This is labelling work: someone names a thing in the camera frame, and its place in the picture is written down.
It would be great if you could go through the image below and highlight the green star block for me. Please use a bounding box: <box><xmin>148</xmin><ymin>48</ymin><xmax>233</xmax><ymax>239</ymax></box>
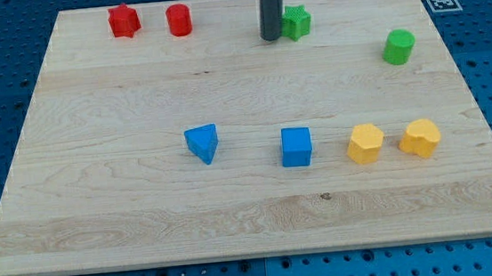
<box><xmin>281</xmin><ymin>4</ymin><xmax>311</xmax><ymax>42</ymax></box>

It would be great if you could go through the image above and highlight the red star block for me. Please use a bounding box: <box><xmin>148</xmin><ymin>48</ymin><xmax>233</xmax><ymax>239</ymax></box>
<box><xmin>108</xmin><ymin>3</ymin><xmax>141</xmax><ymax>38</ymax></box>

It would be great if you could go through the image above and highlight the blue triangle block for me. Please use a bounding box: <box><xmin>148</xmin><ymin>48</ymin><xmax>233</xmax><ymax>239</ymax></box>
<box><xmin>184</xmin><ymin>124</ymin><xmax>219</xmax><ymax>166</ymax></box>

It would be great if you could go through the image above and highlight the wooden board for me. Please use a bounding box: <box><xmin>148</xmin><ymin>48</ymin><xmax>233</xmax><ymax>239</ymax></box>
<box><xmin>0</xmin><ymin>0</ymin><xmax>492</xmax><ymax>276</ymax></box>

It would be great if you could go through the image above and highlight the blue cube block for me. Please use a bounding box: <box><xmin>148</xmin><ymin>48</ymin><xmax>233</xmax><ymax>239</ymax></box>
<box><xmin>280</xmin><ymin>126</ymin><xmax>313</xmax><ymax>167</ymax></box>

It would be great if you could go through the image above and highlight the yellow hexagon block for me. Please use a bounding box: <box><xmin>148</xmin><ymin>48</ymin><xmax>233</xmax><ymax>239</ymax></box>
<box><xmin>347</xmin><ymin>124</ymin><xmax>384</xmax><ymax>165</ymax></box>

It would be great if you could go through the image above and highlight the red cylinder block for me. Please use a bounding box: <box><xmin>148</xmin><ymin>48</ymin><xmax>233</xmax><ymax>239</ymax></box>
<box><xmin>165</xmin><ymin>4</ymin><xmax>193</xmax><ymax>37</ymax></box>

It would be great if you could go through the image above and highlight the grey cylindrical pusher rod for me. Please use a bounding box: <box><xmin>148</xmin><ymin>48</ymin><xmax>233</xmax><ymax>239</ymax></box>
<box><xmin>259</xmin><ymin>0</ymin><xmax>283</xmax><ymax>42</ymax></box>

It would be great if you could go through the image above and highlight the yellow heart block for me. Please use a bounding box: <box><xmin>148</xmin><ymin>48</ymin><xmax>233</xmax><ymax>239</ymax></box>
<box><xmin>399</xmin><ymin>118</ymin><xmax>441</xmax><ymax>158</ymax></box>

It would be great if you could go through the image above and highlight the green cylinder block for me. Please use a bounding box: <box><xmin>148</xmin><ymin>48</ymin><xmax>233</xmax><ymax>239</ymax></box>
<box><xmin>383</xmin><ymin>28</ymin><xmax>415</xmax><ymax>65</ymax></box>

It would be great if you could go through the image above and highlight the white fiducial marker tag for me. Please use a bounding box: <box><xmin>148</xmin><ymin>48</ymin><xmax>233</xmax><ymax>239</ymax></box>
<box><xmin>425</xmin><ymin>0</ymin><xmax>463</xmax><ymax>13</ymax></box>

